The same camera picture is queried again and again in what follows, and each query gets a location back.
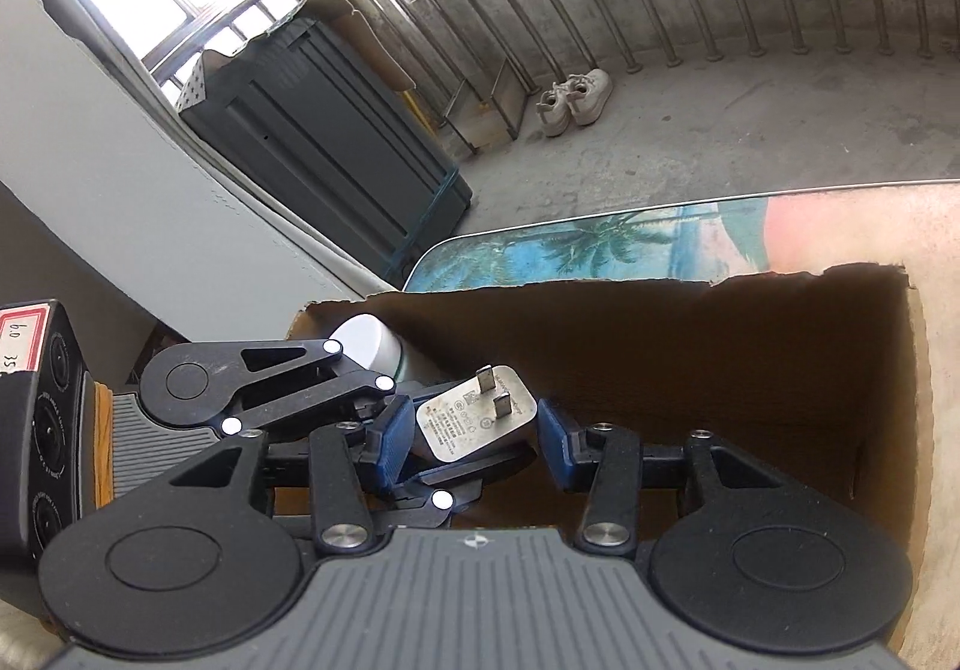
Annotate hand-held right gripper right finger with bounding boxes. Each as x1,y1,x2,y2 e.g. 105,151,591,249
535,397,767,554

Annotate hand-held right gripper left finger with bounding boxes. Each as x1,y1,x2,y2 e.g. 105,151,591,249
169,395,416,557

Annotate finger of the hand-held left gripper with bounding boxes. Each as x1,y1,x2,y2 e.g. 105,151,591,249
223,338,400,437
366,448,535,530

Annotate white charger plug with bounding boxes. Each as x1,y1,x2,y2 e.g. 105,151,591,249
415,364,539,465

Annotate white lidded supplement bottle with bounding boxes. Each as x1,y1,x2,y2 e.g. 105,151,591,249
329,313,404,375

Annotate brown cardboard box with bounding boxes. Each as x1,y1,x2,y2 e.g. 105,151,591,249
273,262,935,545

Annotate dark folded crate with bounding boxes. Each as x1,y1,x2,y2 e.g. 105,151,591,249
175,13,475,290

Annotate spotted cardboard piece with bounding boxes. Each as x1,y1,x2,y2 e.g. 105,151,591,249
175,50,235,113

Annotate folded metal rack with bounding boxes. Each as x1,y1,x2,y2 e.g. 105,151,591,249
438,58,542,155

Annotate white sneaker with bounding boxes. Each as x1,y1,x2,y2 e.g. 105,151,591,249
559,67,614,128
535,80,577,139

